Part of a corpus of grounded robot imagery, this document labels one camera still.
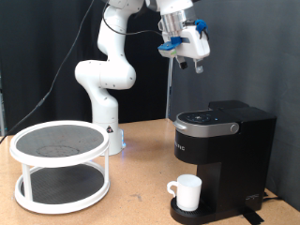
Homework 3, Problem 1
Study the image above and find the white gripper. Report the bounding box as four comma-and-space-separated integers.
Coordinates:
174, 24, 211, 75

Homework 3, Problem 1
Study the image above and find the black Keurig coffee machine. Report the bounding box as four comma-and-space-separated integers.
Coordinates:
170, 99, 278, 225

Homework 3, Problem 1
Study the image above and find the white ceramic mug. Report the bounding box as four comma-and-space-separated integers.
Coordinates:
166, 173, 203, 213

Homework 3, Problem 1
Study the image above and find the white two-tier turntable stand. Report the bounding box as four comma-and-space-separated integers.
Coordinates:
8, 120, 112, 216

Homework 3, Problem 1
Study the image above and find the black tape strip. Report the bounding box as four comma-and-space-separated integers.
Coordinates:
239, 205, 265, 225

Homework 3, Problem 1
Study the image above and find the black curtain backdrop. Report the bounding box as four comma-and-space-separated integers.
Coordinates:
0, 0, 173, 136

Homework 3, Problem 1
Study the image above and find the blue mounted wrist camera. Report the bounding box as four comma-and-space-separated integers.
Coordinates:
157, 36, 183, 60

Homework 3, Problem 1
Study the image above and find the grey metal frame pole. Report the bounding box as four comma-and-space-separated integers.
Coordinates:
165, 0, 179, 120

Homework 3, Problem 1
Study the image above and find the blue cable clip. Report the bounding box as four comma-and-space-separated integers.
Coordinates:
194, 19, 210, 36

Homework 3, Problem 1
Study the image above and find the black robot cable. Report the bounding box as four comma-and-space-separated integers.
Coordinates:
0, 0, 165, 144

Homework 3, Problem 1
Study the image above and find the black power cord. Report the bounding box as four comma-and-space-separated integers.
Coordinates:
262, 191, 284, 203

